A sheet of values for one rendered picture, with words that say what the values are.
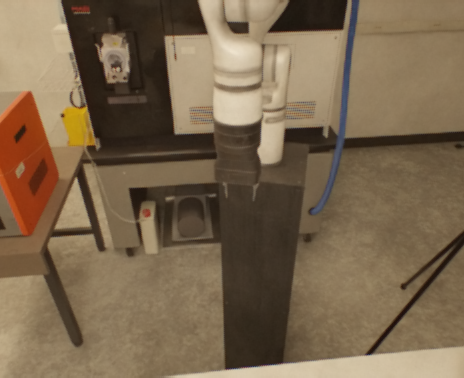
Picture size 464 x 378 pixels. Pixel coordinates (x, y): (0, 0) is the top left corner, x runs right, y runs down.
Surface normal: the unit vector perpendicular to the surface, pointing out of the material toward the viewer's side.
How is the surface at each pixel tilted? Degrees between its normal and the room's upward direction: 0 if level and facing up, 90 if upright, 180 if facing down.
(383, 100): 90
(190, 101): 90
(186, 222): 90
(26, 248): 0
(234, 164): 87
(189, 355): 0
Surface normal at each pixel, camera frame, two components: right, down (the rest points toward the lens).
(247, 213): -0.21, 0.57
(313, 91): 0.11, 0.58
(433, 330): 0.00, -0.82
